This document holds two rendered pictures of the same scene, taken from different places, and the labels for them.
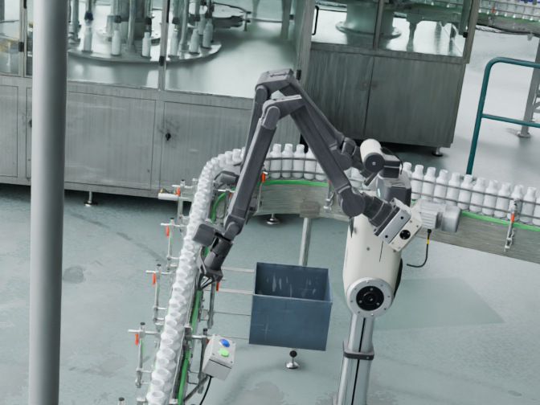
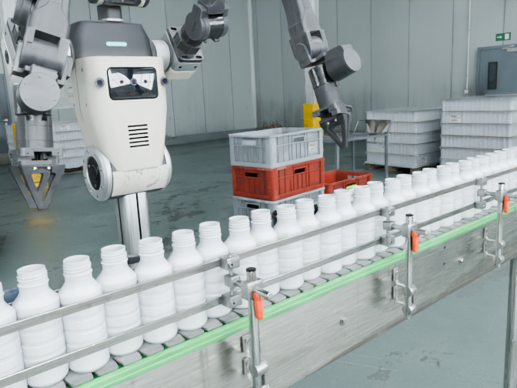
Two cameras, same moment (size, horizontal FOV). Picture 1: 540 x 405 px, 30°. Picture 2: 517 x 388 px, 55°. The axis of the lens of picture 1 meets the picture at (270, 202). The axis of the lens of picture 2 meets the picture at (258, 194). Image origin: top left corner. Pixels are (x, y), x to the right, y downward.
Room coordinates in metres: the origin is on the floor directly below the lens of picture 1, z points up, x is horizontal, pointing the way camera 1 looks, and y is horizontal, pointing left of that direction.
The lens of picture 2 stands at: (3.81, 0.98, 1.38)
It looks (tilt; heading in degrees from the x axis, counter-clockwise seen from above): 12 degrees down; 231
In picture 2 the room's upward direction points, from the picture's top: 3 degrees counter-clockwise
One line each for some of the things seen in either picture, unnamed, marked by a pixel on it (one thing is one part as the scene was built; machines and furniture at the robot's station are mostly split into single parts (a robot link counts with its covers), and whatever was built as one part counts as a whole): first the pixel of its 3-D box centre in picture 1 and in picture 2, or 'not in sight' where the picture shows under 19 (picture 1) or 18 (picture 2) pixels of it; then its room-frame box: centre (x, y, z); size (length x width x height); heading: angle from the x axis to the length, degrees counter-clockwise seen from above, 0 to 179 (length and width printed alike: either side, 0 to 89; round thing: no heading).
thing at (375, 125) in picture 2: not in sight; (377, 130); (-1.23, -2.87, 0.85); 0.36 x 0.12 x 0.27; 91
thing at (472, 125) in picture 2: not in sight; (491, 137); (-3.39, -2.47, 0.59); 1.24 x 1.03 x 1.17; 4
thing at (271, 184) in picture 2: not in sight; (278, 175); (1.45, -1.71, 0.78); 0.61 x 0.41 x 0.22; 8
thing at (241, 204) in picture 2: not in sight; (280, 205); (1.45, -1.71, 0.55); 0.61 x 0.41 x 0.22; 8
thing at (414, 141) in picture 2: not in sight; (411, 138); (-3.45, -3.86, 0.50); 1.23 x 1.05 x 1.00; 0
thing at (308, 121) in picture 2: not in sight; (313, 128); (-4.19, -6.89, 0.55); 0.40 x 0.40 x 1.10; 1
